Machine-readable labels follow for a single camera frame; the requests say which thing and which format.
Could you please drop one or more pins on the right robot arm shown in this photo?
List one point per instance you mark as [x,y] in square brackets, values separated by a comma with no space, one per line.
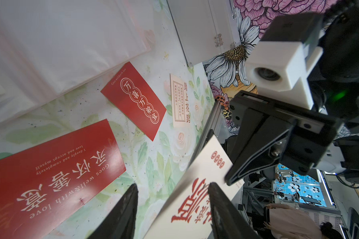
[334,84]

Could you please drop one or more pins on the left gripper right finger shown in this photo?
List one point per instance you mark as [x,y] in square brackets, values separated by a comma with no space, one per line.
[227,223]

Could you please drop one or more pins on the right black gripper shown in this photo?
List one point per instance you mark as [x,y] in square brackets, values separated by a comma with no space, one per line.
[272,132]

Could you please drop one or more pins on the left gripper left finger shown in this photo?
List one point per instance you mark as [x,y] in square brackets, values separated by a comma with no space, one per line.
[121,221]

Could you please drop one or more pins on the pink photo album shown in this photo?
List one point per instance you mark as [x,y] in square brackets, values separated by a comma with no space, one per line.
[48,48]

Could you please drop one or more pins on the cream card with red characters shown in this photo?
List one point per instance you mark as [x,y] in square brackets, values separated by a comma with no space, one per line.
[187,213]

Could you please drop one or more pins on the red card with round emblem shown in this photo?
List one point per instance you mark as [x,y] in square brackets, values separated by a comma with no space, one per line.
[131,94]

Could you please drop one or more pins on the red landscape greeting card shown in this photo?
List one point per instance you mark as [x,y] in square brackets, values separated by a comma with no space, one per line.
[43,186]

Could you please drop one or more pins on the cream card with framed text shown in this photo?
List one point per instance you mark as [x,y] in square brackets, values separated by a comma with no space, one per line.
[180,102]

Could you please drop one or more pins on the silver metal case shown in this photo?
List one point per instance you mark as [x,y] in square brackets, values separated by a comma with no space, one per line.
[206,28]

